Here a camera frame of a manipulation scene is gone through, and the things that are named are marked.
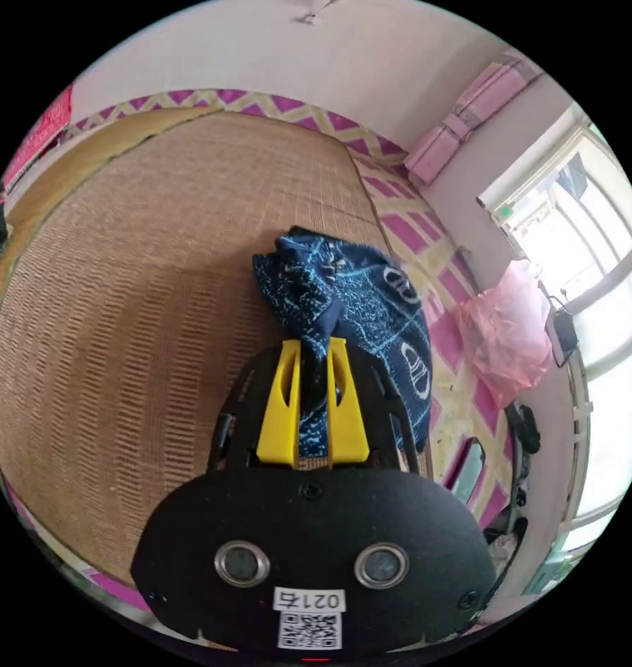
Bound red wall hanging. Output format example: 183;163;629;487
0;83;74;205

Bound bed with woven mat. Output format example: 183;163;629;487
0;89;520;611

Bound pink plastic bag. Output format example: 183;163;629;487
456;260;555;411

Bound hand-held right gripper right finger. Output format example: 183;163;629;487
325;337;371;463

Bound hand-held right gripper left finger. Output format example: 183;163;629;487
256;339;302;464

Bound window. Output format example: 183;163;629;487
477;101;632;574

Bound pink curtain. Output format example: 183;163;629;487
404;49;544;184

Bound blue patterned long sleeve shirt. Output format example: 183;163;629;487
252;225;432;459

